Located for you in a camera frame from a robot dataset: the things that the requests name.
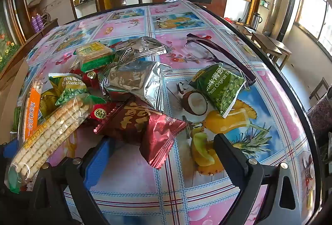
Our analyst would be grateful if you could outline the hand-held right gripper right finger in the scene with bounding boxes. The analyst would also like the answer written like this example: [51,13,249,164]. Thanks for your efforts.
[213,134,315,225]

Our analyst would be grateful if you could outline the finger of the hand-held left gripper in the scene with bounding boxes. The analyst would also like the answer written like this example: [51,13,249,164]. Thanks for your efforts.
[0,140,18,163]

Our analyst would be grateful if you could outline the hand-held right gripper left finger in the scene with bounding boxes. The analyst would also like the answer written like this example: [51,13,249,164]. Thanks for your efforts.
[17,137,116,225]

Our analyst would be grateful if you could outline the clear wafer stick packet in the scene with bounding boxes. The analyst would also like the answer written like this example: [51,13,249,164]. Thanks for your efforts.
[5,93,107,193]

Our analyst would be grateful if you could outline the orange label biscuit packet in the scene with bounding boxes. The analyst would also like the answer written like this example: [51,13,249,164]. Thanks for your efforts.
[23,80,43,140]

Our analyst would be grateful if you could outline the brown cardboard box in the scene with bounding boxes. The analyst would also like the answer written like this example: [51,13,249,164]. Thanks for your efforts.
[0,59,30,145]

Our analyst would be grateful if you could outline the yellow green snack packet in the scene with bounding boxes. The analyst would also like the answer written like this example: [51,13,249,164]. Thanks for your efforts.
[39,89,60,117]

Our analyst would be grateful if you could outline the red metallic snack packet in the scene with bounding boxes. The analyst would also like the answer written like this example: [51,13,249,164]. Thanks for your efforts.
[140,113,187,170]

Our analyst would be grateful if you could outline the dark red packet gold print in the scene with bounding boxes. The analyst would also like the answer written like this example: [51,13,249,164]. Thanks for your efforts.
[93,99,156,139]

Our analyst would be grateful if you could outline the green pea packet yellow band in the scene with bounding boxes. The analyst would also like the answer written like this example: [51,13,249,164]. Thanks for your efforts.
[48,73,90,106]

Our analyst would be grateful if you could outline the large silver foil packet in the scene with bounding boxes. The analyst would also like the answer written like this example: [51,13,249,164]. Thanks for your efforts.
[99,60,173,114]

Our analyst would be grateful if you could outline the green yellow cracker packet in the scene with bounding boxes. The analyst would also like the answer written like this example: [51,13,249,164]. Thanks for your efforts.
[75,41,116,72]

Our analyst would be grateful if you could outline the small wooden stool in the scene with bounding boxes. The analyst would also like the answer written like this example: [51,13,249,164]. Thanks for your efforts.
[309,77,331,101]

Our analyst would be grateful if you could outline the wooden side table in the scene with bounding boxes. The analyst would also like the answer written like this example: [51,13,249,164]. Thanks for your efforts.
[250,32,293,65]

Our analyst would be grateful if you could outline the small silver foil packet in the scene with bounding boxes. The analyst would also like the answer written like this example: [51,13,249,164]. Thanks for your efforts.
[114,36,172,62]

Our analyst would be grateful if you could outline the low wooden cabinet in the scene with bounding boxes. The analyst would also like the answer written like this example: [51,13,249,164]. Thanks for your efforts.
[39,18,60,34]

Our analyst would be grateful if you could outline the steel electric kettle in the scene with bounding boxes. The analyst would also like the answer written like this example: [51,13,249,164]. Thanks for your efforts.
[250,12,261,30]

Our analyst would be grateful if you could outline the fruit print tablecloth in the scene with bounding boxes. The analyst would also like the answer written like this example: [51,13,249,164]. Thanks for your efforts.
[18,0,315,225]

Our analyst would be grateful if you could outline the standing air conditioner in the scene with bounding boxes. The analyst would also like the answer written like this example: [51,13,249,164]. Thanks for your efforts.
[270,0,298,43]

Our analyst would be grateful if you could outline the flower wall mural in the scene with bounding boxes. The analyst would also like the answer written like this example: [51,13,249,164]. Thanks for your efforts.
[0,0,22,72]

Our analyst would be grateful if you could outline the purple frame eyeglasses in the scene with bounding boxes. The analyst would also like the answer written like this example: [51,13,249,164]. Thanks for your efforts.
[183,33,256,85]

